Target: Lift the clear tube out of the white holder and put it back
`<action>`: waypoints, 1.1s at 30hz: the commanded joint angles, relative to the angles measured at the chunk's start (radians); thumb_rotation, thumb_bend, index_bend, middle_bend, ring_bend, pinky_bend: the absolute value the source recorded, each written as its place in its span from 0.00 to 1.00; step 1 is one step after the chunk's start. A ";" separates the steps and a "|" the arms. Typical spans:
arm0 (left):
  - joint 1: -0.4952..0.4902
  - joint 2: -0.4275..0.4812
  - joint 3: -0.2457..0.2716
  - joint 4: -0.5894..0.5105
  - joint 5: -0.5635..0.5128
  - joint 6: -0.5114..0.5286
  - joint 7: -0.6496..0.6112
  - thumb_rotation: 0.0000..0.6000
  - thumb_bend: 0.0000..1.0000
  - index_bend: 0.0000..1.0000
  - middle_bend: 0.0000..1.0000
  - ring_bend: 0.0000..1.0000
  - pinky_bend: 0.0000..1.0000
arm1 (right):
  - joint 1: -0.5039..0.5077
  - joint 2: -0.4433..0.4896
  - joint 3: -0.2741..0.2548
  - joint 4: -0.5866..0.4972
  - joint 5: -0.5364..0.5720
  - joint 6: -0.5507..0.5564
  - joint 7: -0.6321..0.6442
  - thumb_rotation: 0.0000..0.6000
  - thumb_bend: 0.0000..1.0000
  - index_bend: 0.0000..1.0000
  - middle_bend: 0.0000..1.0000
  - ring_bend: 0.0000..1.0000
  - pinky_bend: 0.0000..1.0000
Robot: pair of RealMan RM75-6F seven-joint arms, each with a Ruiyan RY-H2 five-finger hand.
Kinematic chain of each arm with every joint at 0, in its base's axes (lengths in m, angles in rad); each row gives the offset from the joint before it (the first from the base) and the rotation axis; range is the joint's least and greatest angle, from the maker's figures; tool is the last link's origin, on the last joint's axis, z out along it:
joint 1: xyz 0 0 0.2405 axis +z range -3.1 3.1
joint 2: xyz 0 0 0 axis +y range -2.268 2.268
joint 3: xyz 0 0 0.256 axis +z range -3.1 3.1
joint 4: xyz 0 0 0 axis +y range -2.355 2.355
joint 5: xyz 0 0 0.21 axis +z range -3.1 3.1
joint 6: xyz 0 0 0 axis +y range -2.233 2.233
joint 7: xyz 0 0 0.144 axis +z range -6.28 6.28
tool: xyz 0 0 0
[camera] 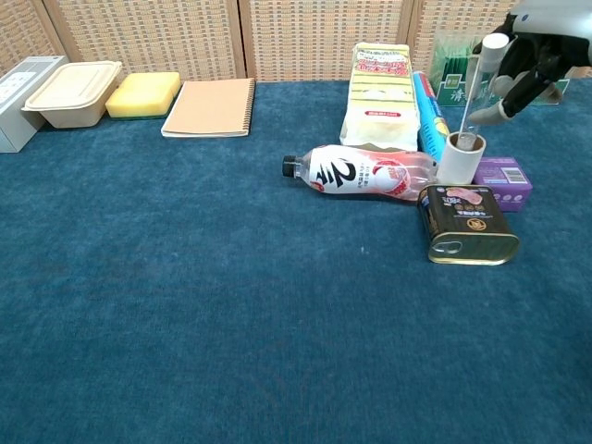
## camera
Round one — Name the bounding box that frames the white lint roller roll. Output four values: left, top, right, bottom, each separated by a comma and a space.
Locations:
437, 130, 487, 186

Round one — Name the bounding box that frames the kraft spiral notebook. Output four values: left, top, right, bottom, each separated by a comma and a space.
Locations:
160, 77, 257, 139

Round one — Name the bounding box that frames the beige lidded food container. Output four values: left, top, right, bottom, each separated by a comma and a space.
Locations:
20, 59, 124, 130

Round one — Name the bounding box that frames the blue cling film box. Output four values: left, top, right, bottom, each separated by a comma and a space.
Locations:
413, 69, 449, 163

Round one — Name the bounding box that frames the red white plastic drink bottle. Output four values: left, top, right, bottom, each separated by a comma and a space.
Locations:
281, 143, 439, 204

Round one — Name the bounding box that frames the white power strip box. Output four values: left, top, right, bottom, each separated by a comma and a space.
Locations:
0, 55, 68, 154

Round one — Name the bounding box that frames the yellow green sponge pack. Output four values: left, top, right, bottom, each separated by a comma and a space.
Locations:
339, 42, 421, 153

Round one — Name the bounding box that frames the small purple box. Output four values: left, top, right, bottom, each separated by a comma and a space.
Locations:
471, 155, 534, 213

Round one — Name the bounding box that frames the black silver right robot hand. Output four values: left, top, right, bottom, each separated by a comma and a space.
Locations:
471, 0, 592, 126

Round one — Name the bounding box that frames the clear white-capped test tube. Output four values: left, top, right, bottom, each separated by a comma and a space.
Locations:
457, 32, 509, 150

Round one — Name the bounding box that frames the dark luncheon meat can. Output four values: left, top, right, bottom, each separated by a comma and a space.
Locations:
416, 183, 522, 266

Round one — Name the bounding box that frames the yellow sponge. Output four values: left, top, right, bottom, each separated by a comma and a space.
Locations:
105, 78, 177, 122
123, 71, 182, 101

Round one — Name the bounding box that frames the blue table cloth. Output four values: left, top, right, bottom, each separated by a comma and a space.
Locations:
0, 78, 592, 444

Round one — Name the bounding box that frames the wicker folding screen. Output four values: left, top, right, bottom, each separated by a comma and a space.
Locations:
0, 0, 592, 83

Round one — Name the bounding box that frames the clear box of green packets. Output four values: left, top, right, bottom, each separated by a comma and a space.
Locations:
428, 30, 573, 106

